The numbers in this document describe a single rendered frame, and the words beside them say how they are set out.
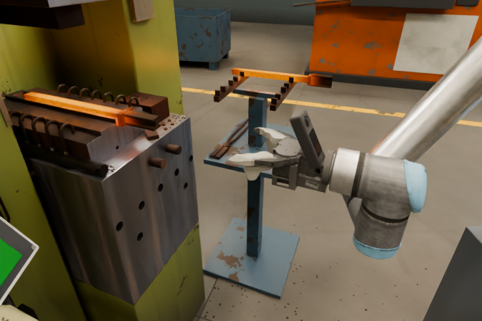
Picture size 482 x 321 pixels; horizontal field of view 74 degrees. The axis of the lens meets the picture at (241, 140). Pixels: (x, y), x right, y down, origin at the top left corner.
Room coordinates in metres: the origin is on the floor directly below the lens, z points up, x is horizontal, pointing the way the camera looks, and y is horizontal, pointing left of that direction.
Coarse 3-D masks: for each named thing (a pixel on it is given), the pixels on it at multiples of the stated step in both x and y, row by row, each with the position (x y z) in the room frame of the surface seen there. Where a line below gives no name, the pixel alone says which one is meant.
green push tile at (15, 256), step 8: (0, 240) 0.32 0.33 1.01; (0, 248) 0.31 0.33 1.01; (8, 248) 0.31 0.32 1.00; (0, 256) 0.30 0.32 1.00; (8, 256) 0.30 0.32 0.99; (16, 256) 0.31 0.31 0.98; (0, 264) 0.29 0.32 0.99; (8, 264) 0.30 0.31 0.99; (0, 272) 0.28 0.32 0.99; (8, 272) 0.29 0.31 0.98; (0, 280) 0.27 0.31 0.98
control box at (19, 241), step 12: (0, 216) 0.35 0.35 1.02; (0, 228) 0.33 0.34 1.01; (12, 228) 0.35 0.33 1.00; (12, 240) 0.33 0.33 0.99; (24, 240) 0.34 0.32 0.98; (24, 252) 0.33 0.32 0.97; (24, 264) 0.31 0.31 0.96; (12, 276) 0.29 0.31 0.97; (0, 288) 0.27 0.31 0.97; (0, 300) 0.26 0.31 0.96
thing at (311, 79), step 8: (232, 72) 1.33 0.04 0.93; (248, 72) 1.30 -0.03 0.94; (256, 72) 1.29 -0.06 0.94; (264, 72) 1.28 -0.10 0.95; (272, 72) 1.28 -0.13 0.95; (280, 72) 1.28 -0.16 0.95; (288, 80) 1.24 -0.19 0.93; (296, 80) 1.23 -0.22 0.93; (304, 80) 1.22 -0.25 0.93; (312, 80) 1.22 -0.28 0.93; (320, 80) 1.21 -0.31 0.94; (328, 80) 1.20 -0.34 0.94
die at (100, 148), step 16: (16, 96) 0.88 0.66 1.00; (64, 96) 0.90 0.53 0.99; (32, 112) 0.79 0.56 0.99; (48, 112) 0.79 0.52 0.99; (64, 112) 0.79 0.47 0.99; (80, 112) 0.77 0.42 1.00; (16, 128) 0.73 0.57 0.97; (64, 128) 0.71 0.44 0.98; (80, 128) 0.70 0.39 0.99; (96, 128) 0.69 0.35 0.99; (112, 128) 0.71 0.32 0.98; (128, 128) 0.76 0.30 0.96; (48, 144) 0.69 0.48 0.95; (80, 144) 0.64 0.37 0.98; (96, 144) 0.66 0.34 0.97; (112, 144) 0.70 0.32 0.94; (96, 160) 0.65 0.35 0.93
